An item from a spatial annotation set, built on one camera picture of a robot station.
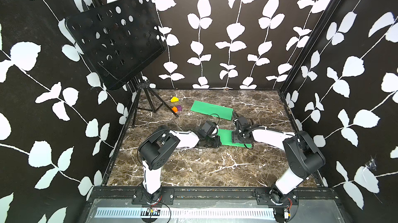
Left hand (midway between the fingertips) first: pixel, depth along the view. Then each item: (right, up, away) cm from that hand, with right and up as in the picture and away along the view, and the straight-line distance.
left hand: (222, 142), depth 91 cm
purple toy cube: (-29, +21, +17) cm, 39 cm away
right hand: (+9, +3, +4) cm, 10 cm away
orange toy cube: (-32, +19, +15) cm, 40 cm away
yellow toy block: (-33, +26, +23) cm, 48 cm away
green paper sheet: (+3, +2, +3) cm, 4 cm away
